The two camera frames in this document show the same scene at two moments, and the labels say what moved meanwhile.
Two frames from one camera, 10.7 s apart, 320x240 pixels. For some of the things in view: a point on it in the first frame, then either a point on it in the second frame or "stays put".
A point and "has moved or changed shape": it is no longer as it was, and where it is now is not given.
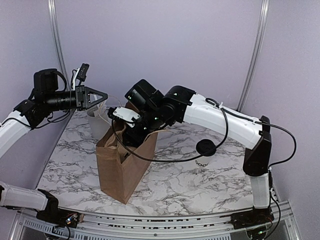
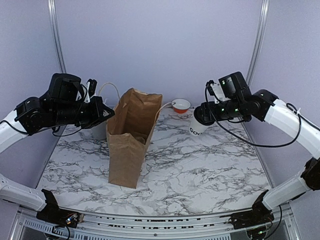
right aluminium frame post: (253, 66) stays put
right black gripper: (137, 140) → (218, 119)
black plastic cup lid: (206, 147) has moved or changed shape
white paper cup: (203, 162) → (196, 127)
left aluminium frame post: (51, 9) stays put
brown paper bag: (121, 167) has moved or changed shape
